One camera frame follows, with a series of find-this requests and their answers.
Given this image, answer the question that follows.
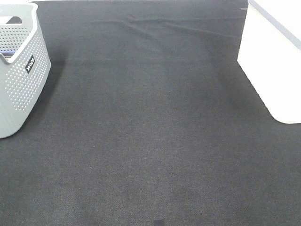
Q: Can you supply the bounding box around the white plastic bin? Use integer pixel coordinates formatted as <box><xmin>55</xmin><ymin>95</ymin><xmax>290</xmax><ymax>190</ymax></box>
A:
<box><xmin>237</xmin><ymin>0</ymin><xmax>301</xmax><ymax>124</ymax></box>

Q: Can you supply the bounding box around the black table mat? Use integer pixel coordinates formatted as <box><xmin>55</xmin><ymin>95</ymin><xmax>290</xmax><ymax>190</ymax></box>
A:
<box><xmin>0</xmin><ymin>0</ymin><xmax>301</xmax><ymax>226</ymax></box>

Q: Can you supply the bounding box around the grey perforated plastic basket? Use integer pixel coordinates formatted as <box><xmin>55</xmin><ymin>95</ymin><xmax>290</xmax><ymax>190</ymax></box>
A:
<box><xmin>0</xmin><ymin>0</ymin><xmax>51</xmax><ymax>138</ymax></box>

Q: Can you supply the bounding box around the blue towel in basket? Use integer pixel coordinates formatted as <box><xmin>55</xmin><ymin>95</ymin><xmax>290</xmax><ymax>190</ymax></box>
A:
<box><xmin>0</xmin><ymin>50</ymin><xmax>15</xmax><ymax>55</ymax></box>

